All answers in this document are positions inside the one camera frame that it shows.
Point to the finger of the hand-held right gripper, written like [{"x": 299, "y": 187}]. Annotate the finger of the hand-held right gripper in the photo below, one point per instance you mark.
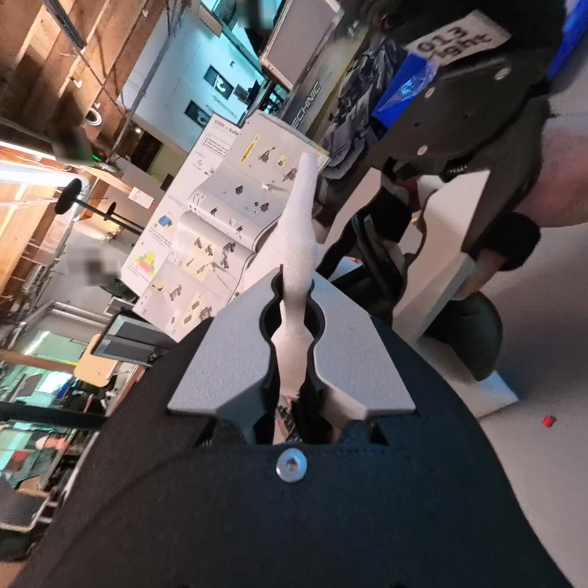
[{"x": 454, "y": 216}]

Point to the open instruction booklet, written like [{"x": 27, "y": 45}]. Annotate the open instruction booklet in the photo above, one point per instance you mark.
[{"x": 220, "y": 193}]

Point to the black packaged device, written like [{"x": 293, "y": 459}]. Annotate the black packaged device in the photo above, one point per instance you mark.
[{"x": 473, "y": 340}]

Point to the person's right hand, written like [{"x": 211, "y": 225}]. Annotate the person's right hand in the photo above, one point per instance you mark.
[{"x": 565, "y": 174}]

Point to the grey lego model body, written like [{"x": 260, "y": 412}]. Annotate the grey lego model body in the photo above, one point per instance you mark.
[{"x": 287, "y": 420}]

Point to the grey framed panel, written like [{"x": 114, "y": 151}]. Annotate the grey framed panel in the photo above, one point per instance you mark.
[{"x": 298, "y": 41}]

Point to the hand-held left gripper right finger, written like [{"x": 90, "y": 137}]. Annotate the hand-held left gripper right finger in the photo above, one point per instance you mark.
[{"x": 358, "y": 367}]

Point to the white foam base block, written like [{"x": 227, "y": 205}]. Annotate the white foam base block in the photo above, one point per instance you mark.
[{"x": 487, "y": 395}]

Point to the grey equipment case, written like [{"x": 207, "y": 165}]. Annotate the grey equipment case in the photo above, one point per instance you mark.
[{"x": 124, "y": 333}]

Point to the printed toy set box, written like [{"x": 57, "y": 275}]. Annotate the printed toy set box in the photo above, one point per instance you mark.
[{"x": 353, "y": 92}]

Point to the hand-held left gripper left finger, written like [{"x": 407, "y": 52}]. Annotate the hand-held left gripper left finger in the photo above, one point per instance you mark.
[{"x": 220, "y": 363}]

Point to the small red lego piece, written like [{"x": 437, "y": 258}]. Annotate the small red lego piece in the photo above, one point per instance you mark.
[{"x": 547, "y": 421}]

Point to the white instruction poster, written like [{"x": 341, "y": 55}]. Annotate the white instruction poster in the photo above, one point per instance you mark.
[{"x": 193, "y": 156}]

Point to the black pole stand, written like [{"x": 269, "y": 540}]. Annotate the black pole stand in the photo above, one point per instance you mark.
[{"x": 68, "y": 196}]

